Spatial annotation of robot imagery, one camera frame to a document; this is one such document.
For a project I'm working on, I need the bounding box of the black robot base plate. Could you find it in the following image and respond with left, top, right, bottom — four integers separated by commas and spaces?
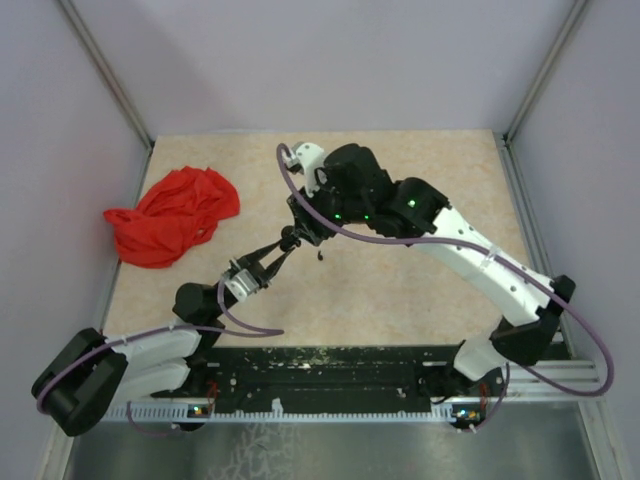
156, 346, 502, 415

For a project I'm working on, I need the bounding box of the white slotted cable duct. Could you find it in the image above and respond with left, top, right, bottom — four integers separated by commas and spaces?
104, 399, 484, 425

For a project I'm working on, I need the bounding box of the aluminium frame post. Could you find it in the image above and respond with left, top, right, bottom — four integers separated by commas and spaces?
53, 0, 155, 153
502, 0, 592, 148

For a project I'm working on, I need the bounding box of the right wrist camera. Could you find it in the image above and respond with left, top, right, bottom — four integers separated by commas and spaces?
284, 142, 326, 198

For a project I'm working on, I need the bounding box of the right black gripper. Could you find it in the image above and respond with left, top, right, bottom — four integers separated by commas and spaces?
287, 168, 370, 246

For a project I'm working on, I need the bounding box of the right aluminium frame post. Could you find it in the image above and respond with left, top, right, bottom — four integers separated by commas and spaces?
502, 0, 592, 148

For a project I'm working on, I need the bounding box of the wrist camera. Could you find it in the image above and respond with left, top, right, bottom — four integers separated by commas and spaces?
222, 268, 261, 302
284, 142, 326, 198

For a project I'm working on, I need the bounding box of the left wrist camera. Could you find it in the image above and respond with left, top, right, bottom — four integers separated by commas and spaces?
222, 268, 261, 302

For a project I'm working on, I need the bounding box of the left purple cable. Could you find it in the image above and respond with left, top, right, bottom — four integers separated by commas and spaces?
35, 279, 285, 439

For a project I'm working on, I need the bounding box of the aluminium rail right side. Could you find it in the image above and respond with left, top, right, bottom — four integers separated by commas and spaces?
494, 133, 601, 400

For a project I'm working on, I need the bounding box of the black round case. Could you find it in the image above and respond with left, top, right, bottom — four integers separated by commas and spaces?
279, 225, 301, 253

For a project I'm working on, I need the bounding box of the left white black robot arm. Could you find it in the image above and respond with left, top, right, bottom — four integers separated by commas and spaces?
31, 238, 300, 437

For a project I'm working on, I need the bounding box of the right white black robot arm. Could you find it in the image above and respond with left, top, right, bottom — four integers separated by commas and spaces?
276, 142, 575, 396

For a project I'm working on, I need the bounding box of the left aluminium frame post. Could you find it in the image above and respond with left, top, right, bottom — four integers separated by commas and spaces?
53, 0, 155, 153

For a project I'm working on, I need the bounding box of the red crumpled cloth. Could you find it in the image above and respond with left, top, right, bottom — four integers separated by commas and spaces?
103, 166, 240, 269

